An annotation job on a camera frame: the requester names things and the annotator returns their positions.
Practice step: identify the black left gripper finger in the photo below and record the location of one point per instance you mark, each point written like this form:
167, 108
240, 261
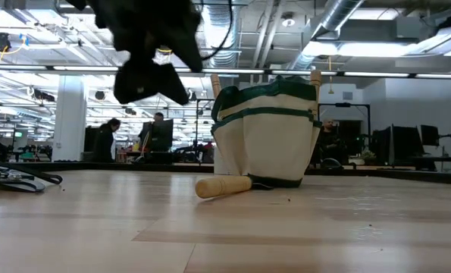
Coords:
134, 83
174, 85

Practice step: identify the beige green canvas gardening bag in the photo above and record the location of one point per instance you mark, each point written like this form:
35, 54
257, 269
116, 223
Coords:
267, 148

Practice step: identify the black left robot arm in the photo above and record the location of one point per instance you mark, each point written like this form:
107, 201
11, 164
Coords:
77, 3

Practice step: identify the person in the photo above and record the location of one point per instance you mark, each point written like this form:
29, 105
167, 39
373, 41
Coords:
105, 140
327, 138
157, 117

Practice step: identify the black computer monitor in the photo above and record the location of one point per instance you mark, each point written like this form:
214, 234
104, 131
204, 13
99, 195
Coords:
162, 136
381, 146
430, 134
408, 142

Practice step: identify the black cabinet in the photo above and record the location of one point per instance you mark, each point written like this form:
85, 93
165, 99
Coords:
92, 141

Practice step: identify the black beam with light strips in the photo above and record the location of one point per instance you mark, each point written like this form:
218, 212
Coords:
248, 71

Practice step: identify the white column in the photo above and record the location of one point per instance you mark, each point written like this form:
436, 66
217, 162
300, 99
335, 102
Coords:
69, 125

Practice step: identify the white box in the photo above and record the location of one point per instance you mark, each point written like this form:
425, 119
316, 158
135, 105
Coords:
217, 163

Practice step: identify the small green potted plant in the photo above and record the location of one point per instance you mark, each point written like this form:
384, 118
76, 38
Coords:
368, 156

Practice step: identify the black station frame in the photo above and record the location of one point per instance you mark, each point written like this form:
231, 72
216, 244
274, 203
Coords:
342, 105
197, 125

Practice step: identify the silver spiral air duct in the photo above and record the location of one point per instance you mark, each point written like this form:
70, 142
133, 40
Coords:
335, 19
219, 34

